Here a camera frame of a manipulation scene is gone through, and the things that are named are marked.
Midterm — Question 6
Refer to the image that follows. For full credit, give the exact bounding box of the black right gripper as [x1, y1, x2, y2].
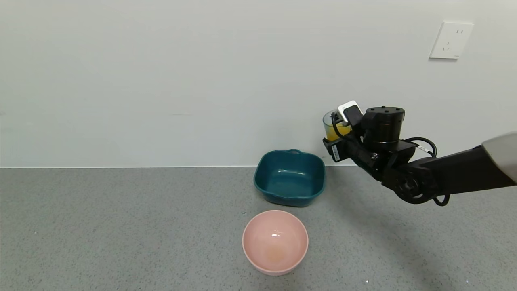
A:
[322, 132, 377, 171]

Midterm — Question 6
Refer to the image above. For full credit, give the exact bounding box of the pink round bowl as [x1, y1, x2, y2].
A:
[242, 210, 309, 276]

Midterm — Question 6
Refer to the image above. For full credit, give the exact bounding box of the orange juice liquid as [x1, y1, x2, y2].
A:
[325, 124, 351, 142]

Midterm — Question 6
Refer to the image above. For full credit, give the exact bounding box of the white wall socket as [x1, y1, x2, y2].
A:
[429, 21, 474, 60]

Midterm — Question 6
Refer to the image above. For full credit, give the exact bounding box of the teal square plastic basin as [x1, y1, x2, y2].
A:
[253, 150, 326, 208]

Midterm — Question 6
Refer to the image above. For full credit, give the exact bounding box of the clear blue-tinted plastic cup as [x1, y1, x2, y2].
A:
[322, 109, 353, 142]

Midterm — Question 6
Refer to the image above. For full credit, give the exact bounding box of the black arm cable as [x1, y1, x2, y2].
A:
[404, 137, 450, 207]

